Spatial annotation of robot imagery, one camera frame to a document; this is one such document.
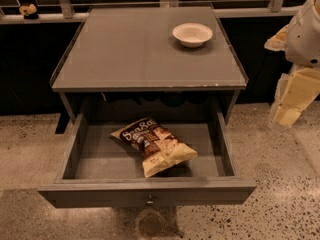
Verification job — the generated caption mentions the metal drawer knob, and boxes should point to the metal drawer knob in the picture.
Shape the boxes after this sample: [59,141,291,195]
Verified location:
[146,195,154,206]

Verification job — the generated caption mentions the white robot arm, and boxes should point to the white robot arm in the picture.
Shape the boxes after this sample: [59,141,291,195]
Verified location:
[264,0,320,127]

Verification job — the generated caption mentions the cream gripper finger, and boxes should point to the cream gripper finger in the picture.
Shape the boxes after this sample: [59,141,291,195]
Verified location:
[271,67,320,127]
[264,26,288,52]

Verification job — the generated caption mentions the brown sea salt chip bag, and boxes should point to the brown sea salt chip bag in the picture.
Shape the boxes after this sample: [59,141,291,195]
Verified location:
[112,118,198,178]

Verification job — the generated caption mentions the white paper bowl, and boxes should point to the white paper bowl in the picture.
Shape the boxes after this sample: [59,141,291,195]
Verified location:
[172,23,213,48]

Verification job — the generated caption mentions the grey open top drawer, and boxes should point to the grey open top drawer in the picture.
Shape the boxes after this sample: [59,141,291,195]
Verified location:
[38,114,256,208]

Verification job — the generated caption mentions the small yellow black object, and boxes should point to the small yellow black object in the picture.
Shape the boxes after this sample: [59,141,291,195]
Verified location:
[19,3,39,19]

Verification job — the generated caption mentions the grey cabinet counter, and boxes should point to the grey cabinet counter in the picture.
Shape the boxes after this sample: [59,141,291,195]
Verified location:
[50,7,248,120]

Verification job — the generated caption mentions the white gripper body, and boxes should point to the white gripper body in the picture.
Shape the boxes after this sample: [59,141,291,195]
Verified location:
[285,3,320,68]

